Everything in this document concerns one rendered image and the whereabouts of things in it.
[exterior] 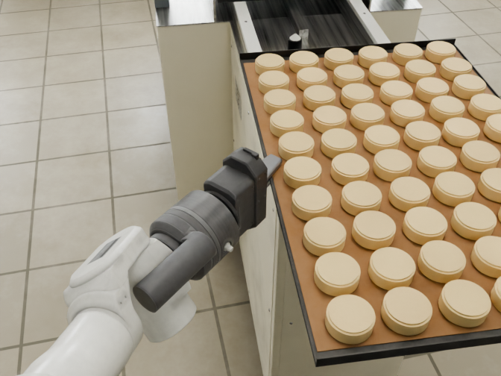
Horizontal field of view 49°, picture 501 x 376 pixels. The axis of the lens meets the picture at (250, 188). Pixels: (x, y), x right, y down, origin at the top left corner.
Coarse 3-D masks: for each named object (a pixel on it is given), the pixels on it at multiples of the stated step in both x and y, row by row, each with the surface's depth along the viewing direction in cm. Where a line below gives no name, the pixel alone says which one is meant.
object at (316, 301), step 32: (288, 64) 96; (320, 64) 96; (256, 96) 89; (416, 96) 89; (352, 128) 82; (480, 128) 83; (320, 160) 77; (416, 160) 77; (288, 192) 72; (384, 192) 72; (288, 224) 68; (352, 224) 68; (448, 224) 68; (352, 256) 64; (416, 256) 64; (416, 288) 61; (320, 320) 58; (448, 320) 58
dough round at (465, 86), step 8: (456, 80) 89; (464, 80) 89; (472, 80) 89; (480, 80) 89; (456, 88) 88; (464, 88) 87; (472, 88) 87; (480, 88) 87; (464, 96) 88; (472, 96) 88
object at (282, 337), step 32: (256, 32) 139; (288, 32) 139; (320, 32) 139; (352, 32) 139; (256, 256) 135; (288, 256) 102; (256, 288) 142; (288, 288) 109; (256, 320) 151; (288, 320) 117; (288, 352) 126
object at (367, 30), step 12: (336, 0) 150; (348, 0) 139; (360, 0) 138; (348, 12) 140; (360, 12) 133; (348, 24) 141; (360, 24) 132; (372, 24) 129; (360, 36) 133; (372, 36) 125; (384, 36) 125
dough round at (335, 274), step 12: (336, 252) 62; (324, 264) 61; (336, 264) 61; (348, 264) 61; (324, 276) 60; (336, 276) 60; (348, 276) 60; (324, 288) 60; (336, 288) 59; (348, 288) 59
